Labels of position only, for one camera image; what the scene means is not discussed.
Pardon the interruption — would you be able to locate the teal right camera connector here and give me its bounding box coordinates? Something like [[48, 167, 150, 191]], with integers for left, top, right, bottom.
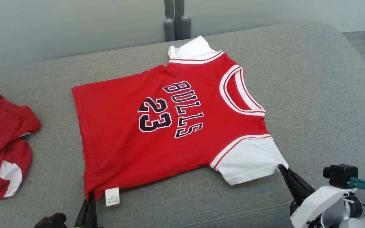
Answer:
[[349, 177, 365, 194]]

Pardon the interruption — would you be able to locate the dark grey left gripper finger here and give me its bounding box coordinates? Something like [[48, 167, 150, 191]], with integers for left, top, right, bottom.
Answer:
[[74, 192, 99, 228]]

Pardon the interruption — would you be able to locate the red shorts white stripe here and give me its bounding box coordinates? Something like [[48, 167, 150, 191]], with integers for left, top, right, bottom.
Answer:
[[0, 90, 42, 201]]

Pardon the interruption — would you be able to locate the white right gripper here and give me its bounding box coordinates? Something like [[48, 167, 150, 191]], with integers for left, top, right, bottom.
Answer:
[[278, 164, 357, 228]]

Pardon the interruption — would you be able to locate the grey partition post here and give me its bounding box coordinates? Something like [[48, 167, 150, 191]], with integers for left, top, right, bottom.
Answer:
[[164, 0, 185, 40]]

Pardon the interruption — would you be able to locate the red Bulls jersey shirt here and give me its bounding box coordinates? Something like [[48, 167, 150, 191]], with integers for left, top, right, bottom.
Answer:
[[72, 35, 289, 208]]

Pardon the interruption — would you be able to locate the grey rounded post foot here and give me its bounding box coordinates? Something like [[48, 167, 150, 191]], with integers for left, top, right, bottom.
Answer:
[[163, 18, 175, 42], [180, 15, 191, 40]]

